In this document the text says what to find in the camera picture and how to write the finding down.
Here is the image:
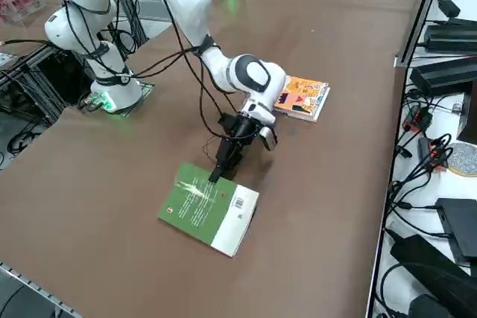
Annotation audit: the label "red and black connector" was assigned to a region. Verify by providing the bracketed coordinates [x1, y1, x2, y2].
[404, 107, 433, 133]

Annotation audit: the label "small black cable adapter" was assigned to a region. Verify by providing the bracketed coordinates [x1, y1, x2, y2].
[417, 137, 433, 165]

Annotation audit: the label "black aluminium frame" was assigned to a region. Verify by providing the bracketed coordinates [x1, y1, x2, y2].
[0, 44, 66, 127]

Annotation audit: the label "round glittery disc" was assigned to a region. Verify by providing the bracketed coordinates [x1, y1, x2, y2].
[446, 141, 477, 178]

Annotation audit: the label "black equipment box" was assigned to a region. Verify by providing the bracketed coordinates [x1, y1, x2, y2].
[457, 81, 477, 144]

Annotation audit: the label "aluminium table edge rail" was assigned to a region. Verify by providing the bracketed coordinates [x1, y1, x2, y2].
[0, 261, 81, 318]

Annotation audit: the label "metal base plate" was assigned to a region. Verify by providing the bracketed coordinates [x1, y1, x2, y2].
[122, 81, 156, 118]

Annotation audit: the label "flat black box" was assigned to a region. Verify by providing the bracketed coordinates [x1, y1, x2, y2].
[435, 197, 477, 266]

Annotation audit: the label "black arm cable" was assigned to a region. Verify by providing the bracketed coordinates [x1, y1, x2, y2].
[141, 0, 224, 140]

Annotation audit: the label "orange illustrated book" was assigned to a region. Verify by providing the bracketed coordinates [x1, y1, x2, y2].
[274, 75, 331, 124]

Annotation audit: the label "long black power brick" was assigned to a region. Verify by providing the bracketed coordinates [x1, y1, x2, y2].
[409, 55, 477, 98]

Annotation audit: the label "small black power adapter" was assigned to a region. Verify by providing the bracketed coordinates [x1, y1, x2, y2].
[435, 0, 462, 18]

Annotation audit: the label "green and white book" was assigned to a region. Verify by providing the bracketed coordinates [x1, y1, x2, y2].
[157, 161, 261, 258]

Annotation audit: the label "aluminium frame post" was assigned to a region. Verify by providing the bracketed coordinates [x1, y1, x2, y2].
[394, 0, 446, 69]

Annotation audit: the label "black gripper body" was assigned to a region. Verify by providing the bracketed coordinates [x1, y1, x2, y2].
[215, 112, 258, 159]

